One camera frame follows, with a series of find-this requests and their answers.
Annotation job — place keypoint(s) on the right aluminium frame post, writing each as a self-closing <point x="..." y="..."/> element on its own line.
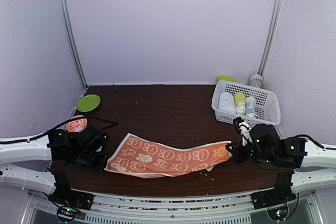
<point x="270" y="39"/>

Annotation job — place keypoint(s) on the blue polka dot towel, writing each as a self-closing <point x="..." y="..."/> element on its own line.
<point x="250" y="107"/>

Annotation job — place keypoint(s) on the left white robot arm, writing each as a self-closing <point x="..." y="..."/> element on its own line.
<point x="50" y="146"/>

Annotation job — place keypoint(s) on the left aluminium frame post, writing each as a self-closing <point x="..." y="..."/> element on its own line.
<point x="72" y="43"/>

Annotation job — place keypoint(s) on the green rolled towel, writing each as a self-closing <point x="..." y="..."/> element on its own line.
<point x="240" y="103"/>

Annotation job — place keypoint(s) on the white rolled towel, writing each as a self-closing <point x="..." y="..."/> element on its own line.
<point x="226" y="102"/>

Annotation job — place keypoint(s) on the small green bowl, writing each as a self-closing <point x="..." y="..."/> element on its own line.
<point x="225" y="78"/>

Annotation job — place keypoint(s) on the white plastic basket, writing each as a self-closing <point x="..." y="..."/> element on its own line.
<point x="267" y="104"/>

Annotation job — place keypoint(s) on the aluminium frame post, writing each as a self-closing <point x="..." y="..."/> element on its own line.
<point x="270" y="39"/>
<point x="72" y="43"/>

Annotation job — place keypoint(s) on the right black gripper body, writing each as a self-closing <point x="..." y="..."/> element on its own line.
<point x="261" y="157"/>

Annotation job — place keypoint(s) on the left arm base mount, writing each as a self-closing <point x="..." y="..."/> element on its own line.
<point x="69" y="202"/>

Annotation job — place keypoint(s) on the patterned paper cup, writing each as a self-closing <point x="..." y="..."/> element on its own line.
<point x="256" y="80"/>

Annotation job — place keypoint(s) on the orange patterned bowl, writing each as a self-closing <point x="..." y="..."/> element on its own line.
<point x="78" y="125"/>

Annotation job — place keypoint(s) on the front metal rail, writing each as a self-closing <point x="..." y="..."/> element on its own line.
<point x="230" y="208"/>

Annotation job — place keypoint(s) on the green plate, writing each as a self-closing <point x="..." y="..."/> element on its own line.
<point x="88" y="103"/>

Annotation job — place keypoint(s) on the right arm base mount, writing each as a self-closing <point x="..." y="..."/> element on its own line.
<point x="281" y="202"/>

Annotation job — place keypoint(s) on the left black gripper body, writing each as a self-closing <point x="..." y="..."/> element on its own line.
<point x="83" y="158"/>

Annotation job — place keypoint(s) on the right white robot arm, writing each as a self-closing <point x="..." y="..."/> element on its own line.
<point x="310" y="164"/>

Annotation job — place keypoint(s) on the orange patterned towel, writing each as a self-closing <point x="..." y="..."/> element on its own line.
<point x="145" y="159"/>

